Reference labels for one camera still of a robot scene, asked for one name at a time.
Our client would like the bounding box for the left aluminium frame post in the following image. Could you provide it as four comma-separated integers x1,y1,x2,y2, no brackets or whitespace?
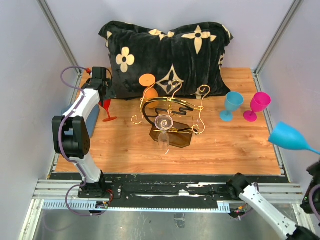
36,0,83,76

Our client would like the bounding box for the orange plastic wine glass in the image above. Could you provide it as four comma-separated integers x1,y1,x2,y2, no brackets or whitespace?
138,73,159,110

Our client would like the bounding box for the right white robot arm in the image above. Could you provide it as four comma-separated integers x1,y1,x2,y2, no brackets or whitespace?
226,161,320,240

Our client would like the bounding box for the blue cloth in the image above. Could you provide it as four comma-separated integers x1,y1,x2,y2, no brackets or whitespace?
62,104,100,138

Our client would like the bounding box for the black floral pillow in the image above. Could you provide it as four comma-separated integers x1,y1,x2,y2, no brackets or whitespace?
99,21,233,99

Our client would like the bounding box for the blue wine glass front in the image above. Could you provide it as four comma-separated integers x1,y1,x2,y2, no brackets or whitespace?
268,121,320,155

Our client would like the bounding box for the right aluminium frame post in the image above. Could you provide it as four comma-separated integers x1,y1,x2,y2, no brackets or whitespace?
253,0,304,76

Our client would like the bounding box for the red plastic wine glass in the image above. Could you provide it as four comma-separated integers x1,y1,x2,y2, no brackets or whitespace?
99,99,117,122

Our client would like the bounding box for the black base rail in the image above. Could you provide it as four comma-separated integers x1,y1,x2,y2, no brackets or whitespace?
37,172,301,213

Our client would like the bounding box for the blue wine glass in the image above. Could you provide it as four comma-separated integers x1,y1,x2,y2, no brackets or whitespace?
219,91,244,122
268,121,320,155

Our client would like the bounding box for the gold wire glass rack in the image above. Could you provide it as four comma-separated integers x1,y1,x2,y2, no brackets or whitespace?
131,79,211,149

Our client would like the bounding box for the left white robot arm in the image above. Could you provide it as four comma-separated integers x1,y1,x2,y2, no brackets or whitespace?
51,66,112,198

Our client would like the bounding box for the magenta plastic wine glass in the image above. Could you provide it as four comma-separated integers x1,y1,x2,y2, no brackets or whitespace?
243,92,272,122

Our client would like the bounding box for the aluminium frame post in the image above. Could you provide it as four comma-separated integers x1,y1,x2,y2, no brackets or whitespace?
253,0,304,76
36,0,83,76

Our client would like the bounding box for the clear glass wine glass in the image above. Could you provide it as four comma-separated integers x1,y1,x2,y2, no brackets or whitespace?
154,114,174,155

